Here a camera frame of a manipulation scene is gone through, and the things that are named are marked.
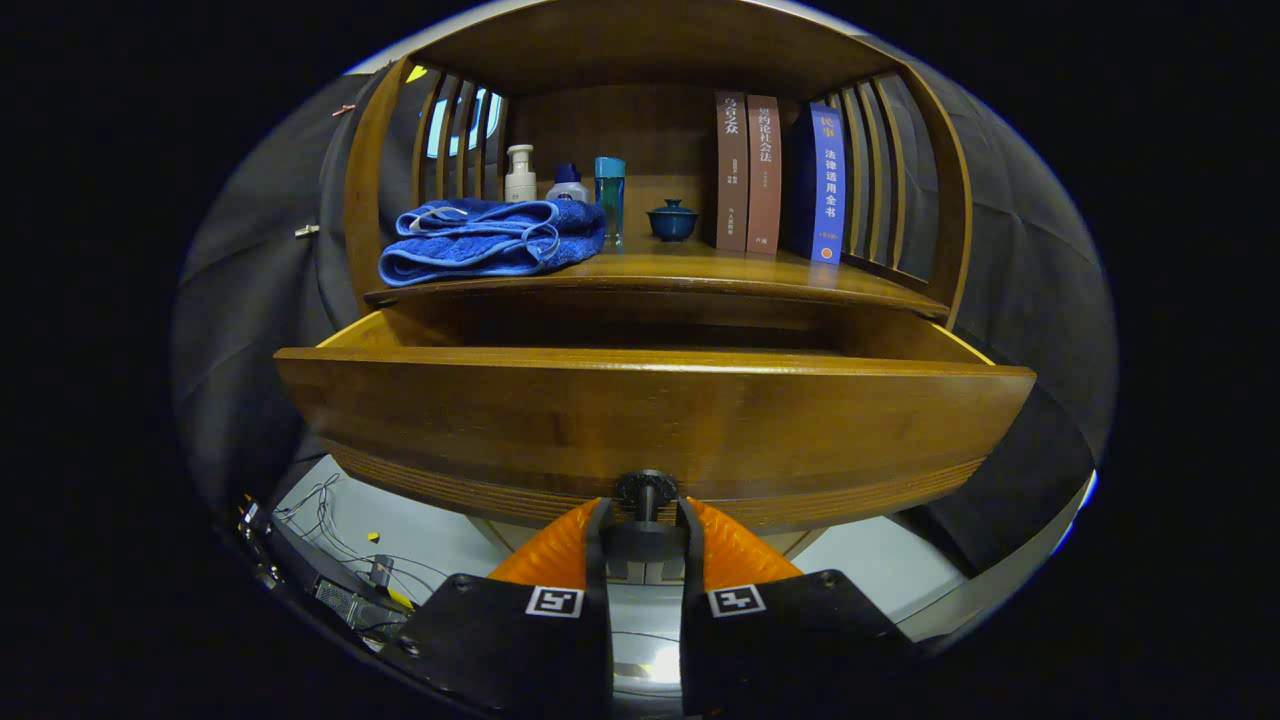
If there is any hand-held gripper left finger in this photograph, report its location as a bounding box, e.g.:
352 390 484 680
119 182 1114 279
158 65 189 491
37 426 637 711
385 497 613 716

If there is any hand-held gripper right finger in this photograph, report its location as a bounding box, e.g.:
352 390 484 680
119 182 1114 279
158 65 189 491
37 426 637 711
680 497 916 716

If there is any wooden drawer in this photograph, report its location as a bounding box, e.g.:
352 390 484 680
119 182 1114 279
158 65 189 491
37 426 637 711
273 305 1038 586

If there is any wooden countertop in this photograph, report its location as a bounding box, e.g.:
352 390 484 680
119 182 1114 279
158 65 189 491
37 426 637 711
362 238 951 321

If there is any folded blue towel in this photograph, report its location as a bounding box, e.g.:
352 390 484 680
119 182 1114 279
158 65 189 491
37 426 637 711
378 197 608 288

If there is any blue lidded cup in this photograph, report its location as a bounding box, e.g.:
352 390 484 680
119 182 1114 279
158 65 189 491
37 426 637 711
646 198 700 243

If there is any black backdrop cloth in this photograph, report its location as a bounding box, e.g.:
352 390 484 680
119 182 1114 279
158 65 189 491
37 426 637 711
170 60 1116 576

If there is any teal clear bottle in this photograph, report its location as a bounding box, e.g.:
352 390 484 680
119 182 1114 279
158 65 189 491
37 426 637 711
595 156 627 248

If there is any blue book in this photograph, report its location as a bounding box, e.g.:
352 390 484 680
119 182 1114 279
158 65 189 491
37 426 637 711
785 102 847 266

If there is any reddish brown book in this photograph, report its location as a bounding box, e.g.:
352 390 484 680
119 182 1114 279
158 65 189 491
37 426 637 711
746 95 783 256

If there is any dark brown book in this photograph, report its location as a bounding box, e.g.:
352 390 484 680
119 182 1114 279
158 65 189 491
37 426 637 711
714 91 750 253

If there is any thin cable bundle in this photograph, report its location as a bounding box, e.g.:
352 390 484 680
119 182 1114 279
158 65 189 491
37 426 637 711
270 475 451 641

